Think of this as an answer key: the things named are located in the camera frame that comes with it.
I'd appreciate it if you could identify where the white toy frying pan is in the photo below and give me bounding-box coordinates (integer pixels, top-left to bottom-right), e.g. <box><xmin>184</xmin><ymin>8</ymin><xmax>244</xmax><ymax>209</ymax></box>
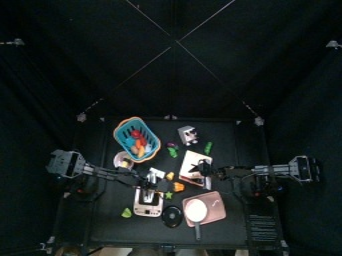
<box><xmin>184</xmin><ymin>198</ymin><xmax>210</xmax><ymax>241</ymax></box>

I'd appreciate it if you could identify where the pink toy tray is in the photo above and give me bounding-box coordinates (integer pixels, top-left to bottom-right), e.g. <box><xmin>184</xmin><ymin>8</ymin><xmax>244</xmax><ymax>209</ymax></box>
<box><xmin>180</xmin><ymin>190</ymin><xmax>228</xmax><ymax>228</ymax></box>

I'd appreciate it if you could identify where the blue basket with orange rim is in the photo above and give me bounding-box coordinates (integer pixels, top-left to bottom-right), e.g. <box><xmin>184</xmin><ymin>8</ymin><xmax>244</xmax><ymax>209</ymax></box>
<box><xmin>112</xmin><ymin>116</ymin><xmax>162</xmax><ymax>164</ymax></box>

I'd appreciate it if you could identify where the white kitchen scale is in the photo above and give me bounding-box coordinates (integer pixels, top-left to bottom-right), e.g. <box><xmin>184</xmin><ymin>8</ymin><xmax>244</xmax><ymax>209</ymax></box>
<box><xmin>132</xmin><ymin>187</ymin><xmax>166</xmax><ymax>218</ymax></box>

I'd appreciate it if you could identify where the pink toy bowl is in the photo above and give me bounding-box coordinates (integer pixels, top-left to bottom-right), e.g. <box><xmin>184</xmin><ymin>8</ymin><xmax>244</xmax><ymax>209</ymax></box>
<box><xmin>112</xmin><ymin>150</ymin><xmax>136</xmax><ymax>170</ymax></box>

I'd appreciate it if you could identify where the small white black box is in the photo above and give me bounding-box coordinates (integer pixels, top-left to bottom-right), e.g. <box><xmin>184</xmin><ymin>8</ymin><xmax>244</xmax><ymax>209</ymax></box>
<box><xmin>176</xmin><ymin>125</ymin><xmax>200</xmax><ymax>147</ymax></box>

